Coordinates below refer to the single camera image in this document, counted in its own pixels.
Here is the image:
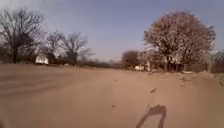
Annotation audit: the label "low row of distant bushes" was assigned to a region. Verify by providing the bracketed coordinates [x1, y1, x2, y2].
[78, 58, 123, 70]

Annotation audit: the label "brown leafy tree clump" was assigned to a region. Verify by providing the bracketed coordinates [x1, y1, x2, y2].
[120, 49, 142, 70]

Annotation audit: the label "small white structure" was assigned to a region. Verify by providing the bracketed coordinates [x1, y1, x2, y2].
[134, 64, 146, 72]

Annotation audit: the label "dry brown dirt field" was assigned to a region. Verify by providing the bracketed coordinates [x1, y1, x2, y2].
[0, 63, 224, 128]

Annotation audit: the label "white building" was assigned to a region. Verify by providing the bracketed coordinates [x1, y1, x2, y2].
[34, 54, 50, 65]

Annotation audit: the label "large tree with pale leaves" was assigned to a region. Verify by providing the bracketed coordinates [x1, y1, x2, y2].
[143, 9, 217, 73]

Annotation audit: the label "large bare dark tree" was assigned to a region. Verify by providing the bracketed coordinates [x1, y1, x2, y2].
[0, 8, 46, 65]

